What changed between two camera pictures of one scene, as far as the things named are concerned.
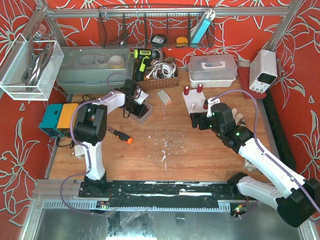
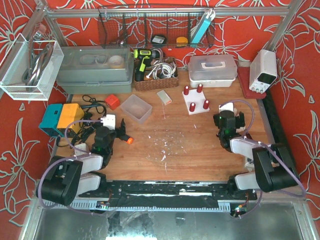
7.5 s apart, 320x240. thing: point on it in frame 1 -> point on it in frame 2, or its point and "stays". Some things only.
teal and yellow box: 59,119 stays
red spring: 186,90 stays
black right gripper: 197,120 -> 240,120
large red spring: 200,88 stays
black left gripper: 137,109 -> 120,132
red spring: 205,104 stays
